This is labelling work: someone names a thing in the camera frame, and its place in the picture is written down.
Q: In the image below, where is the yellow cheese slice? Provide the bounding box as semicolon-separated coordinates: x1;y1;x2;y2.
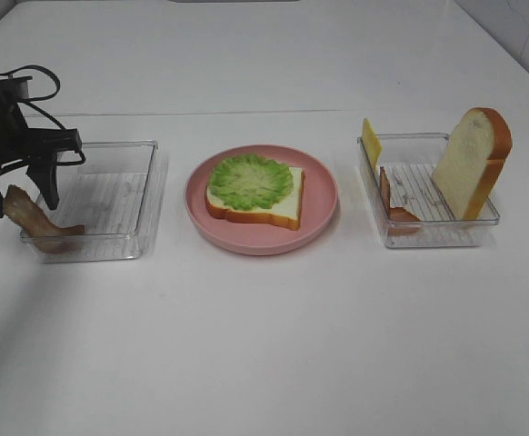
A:
361;118;383;173

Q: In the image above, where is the left clear plastic tray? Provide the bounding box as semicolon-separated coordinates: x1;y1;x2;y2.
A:
20;140;167;263

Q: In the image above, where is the pink round plate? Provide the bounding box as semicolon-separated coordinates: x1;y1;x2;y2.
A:
185;144;338;255

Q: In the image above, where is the green lettuce leaf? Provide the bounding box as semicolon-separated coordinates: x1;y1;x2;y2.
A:
206;154;301;212

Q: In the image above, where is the right clear plastic tray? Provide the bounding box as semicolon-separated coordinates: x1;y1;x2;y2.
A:
357;133;500;249

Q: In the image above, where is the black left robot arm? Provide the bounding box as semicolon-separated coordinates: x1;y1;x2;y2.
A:
0;64;85;218

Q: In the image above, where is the brown bacon strip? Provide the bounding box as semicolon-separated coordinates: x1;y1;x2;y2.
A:
3;184;85;254

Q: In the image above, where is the pink ham slice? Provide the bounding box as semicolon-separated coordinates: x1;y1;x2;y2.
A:
380;166;420;236

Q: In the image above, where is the bread slice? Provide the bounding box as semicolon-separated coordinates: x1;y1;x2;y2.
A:
432;107;513;221
205;167;304;230

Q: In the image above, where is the clear plastic tray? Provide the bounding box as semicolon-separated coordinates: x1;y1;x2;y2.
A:
357;133;500;249
20;140;167;263

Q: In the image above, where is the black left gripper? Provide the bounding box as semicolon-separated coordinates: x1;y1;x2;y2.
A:
0;64;83;218

